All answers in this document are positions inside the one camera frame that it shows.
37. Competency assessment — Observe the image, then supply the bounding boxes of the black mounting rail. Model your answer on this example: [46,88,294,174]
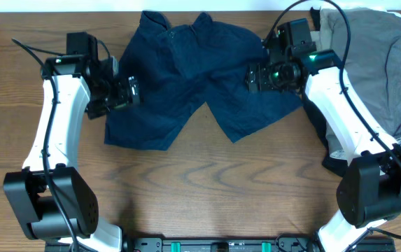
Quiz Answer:
[44,235,396,252]

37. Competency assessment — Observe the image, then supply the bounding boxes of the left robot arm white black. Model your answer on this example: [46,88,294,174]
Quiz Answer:
[3,55,139,251]

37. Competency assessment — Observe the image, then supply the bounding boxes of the navy blue shorts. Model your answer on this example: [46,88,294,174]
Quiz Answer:
[104,10,302,151]

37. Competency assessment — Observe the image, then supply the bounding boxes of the black white garment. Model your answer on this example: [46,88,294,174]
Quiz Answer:
[301,97,350,178]

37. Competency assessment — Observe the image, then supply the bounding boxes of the grey garment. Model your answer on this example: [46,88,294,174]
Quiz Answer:
[327,8,401,139]

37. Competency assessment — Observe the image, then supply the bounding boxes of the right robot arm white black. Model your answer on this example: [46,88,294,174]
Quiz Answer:
[246,50,401,251]

